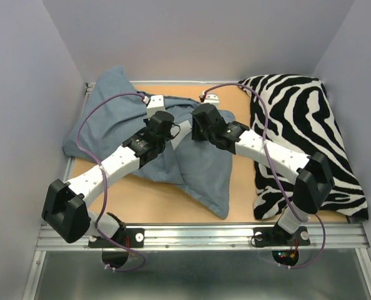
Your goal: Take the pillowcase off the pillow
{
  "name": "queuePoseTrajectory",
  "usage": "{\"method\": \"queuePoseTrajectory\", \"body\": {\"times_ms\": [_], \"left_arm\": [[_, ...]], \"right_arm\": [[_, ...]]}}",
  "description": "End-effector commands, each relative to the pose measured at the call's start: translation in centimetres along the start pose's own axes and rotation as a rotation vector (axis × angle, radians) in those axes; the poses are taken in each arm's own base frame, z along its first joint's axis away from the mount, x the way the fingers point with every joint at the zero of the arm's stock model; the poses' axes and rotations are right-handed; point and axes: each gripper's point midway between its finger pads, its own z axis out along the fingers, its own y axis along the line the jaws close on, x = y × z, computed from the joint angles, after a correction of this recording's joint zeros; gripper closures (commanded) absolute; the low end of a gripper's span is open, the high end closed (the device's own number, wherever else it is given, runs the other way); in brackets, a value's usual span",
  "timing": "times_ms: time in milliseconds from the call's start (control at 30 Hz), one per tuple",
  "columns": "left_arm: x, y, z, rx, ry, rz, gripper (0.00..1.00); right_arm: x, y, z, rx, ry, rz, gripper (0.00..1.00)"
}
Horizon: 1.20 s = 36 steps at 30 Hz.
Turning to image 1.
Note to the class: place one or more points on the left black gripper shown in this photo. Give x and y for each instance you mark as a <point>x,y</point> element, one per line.
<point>145,120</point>

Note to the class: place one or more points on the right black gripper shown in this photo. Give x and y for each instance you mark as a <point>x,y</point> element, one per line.
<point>197,134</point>

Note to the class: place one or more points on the grey-blue pillowcase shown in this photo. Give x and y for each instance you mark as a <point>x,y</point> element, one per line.
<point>113,113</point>

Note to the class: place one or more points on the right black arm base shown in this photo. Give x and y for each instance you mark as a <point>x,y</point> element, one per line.
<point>284,246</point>

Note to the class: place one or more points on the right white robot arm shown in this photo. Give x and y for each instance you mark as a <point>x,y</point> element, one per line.
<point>311,175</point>

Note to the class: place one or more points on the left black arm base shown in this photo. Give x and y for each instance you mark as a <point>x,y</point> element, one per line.
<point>122,255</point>

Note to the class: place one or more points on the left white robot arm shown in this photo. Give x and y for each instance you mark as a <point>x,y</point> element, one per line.
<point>66,205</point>

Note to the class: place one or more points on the zebra print pillow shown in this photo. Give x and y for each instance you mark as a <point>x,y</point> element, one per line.
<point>293,111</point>

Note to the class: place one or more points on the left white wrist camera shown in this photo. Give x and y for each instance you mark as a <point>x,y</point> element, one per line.
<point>154,104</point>

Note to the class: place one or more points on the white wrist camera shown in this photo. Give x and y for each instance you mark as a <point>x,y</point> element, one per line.
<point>209,98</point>
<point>154,104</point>

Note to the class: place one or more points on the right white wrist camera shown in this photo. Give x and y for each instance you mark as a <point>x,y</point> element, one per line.
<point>209,98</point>

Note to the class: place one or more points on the aluminium front rail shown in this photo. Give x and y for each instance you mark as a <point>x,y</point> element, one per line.
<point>211,237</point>

